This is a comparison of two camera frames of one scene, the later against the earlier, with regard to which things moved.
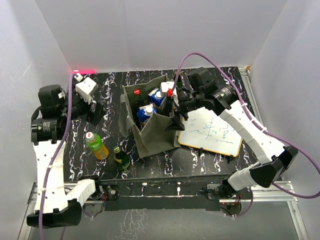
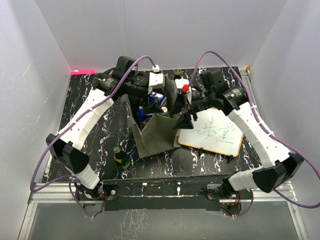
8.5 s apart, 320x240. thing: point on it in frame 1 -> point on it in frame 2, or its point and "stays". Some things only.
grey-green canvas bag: x=154 y=138 stays
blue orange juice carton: x=155 y=97 stays
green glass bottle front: x=122 y=159 stays
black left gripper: x=94 y=117 -> x=153 y=107
